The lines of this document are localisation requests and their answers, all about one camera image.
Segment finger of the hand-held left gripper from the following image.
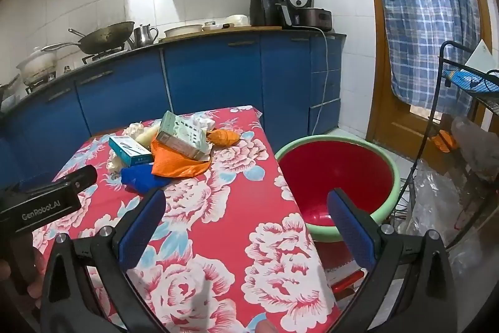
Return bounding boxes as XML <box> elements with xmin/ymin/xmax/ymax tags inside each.
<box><xmin>55</xmin><ymin>164</ymin><xmax>98</xmax><ymax>197</ymax></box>

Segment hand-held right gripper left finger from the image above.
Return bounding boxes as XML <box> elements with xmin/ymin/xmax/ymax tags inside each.
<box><xmin>39</xmin><ymin>189</ymin><xmax>172</xmax><ymax>333</ymax></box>

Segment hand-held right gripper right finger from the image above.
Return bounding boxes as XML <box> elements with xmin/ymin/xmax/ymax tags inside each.
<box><xmin>327</xmin><ymin>188</ymin><xmax>457</xmax><ymax>333</ymax></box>

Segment blue cloth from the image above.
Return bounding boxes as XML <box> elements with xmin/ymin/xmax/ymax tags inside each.
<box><xmin>120</xmin><ymin>163</ymin><xmax>172</xmax><ymax>195</ymax></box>

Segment small blue box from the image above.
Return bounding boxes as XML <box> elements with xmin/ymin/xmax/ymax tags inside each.
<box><xmin>108</xmin><ymin>135</ymin><xmax>153</xmax><ymax>167</ymax></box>

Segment red basin with green rim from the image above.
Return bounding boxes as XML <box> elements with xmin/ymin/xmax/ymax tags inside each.
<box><xmin>275</xmin><ymin>135</ymin><xmax>400</xmax><ymax>242</ymax></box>

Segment orange plastic bag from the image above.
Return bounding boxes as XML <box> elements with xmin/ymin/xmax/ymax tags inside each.
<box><xmin>150</xmin><ymin>140</ymin><xmax>213</xmax><ymax>178</ymax></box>

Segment cream foam roll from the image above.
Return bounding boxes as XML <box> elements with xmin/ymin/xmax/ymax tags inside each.
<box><xmin>134</xmin><ymin>122</ymin><xmax>162</xmax><ymax>148</ymax></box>

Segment pale green carton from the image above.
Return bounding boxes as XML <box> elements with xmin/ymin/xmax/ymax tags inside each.
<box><xmin>156</xmin><ymin>110</ymin><xmax>213</xmax><ymax>162</ymax></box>

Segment orange wrapper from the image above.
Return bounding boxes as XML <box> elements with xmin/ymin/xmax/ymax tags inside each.
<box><xmin>206</xmin><ymin>128</ymin><xmax>241</xmax><ymax>147</ymax></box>

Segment person's left hand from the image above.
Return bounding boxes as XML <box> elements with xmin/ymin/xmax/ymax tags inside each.
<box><xmin>0</xmin><ymin>245</ymin><xmax>49</xmax><ymax>312</ymax></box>

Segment clear plastic bag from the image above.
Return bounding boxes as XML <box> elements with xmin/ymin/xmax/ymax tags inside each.
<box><xmin>450</xmin><ymin>115</ymin><xmax>499</xmax><ymax>181</ymax></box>
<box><xmin>405</xmin><ymin>159</ymin><xmax>474</xmax><ymax>236</ymax></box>

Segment red floral tablecloth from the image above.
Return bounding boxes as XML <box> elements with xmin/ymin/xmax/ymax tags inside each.
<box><xmin>31</xmin><ymin>105</ymin><xmax>342</xmax><ymax>333</ymax></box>

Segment wooden door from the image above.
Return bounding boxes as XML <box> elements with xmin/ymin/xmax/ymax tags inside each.
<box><xmin>359</xmin><ymin>0</ymin><xmax>492</xmax><ymax>162</ymax></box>

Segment white lidded pot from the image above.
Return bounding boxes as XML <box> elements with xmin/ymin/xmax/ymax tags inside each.
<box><xmin>16</xmin><ymin>46</ymin><xmax>57</xmax><ymax>84</ymax></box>

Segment gas stove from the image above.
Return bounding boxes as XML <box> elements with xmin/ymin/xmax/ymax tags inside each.
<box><xmin>23</xmin><ymin>47</ymin><xmax>129</xmax><ymax>92</ymax></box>

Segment orange plastic item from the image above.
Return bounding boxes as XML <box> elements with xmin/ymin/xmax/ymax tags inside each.
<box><xmin>431</xmin><ymin>130</ymin><xmax>457</xmax><ymax>153</ymax></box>

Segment dark steel wok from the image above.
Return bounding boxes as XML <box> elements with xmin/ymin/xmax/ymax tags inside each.
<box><xmin>41</xmin><ymin>21</ymin><xmax>135</xmax><ymax>55</ymax></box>

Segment steel kettle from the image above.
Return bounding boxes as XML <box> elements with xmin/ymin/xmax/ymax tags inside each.
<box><xmin>133</xmin><ymin>24</ymin><xmax>159</xmax><ymax>47</ymax></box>

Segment blue base cabinets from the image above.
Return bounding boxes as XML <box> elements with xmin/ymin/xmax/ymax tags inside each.
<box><xmin>0</xmin><ymin>31</ymin><xmax>347</xmax><ymax>185</ymax></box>

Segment white enamel basin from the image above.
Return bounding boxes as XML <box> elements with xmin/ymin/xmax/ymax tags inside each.
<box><xmin>164</xmin><ymin>24</ymin><xmax>203</xmax><ymax>40</ymax></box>

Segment blue printed packet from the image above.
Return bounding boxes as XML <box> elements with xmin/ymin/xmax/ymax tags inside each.
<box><xmin>442</xmin><ymin>70</ymin><xmax>499</xmax><ymax>95</ymax></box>

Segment brown rice cooker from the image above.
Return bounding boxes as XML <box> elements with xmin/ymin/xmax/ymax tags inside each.
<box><xmin>284</xmin><ymin>0</ymin><xmax>333</xmax><ymax>33</ymax></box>

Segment white paper box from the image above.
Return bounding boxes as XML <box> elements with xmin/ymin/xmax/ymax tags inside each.
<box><xmin>466</xmin><ymin>40</ymin><xmax>494</xmax><ymax>74</ymax></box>

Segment blue plaid curtain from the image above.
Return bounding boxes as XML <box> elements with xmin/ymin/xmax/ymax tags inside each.
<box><xmin>361</xmin><ymin>0</ymin><xmax>484</xmax><ymax>119</ymax></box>

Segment black air fryer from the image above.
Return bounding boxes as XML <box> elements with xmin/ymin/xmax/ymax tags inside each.
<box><xmin>249</xmin><ymin>0</ymin><xmax>293</xmax><ymax>28</ymax></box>

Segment white power cable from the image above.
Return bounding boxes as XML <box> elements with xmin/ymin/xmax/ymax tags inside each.
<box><xmin>310</xmin><ymin>26</ymin><xmax>330</xmax><ymax>135</ymax></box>

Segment black wire rack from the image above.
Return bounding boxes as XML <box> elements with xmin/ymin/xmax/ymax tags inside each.
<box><xmin>394</xmin><ymin>40</ymin><xmax>499</xmax><ymax>252</ymax></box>

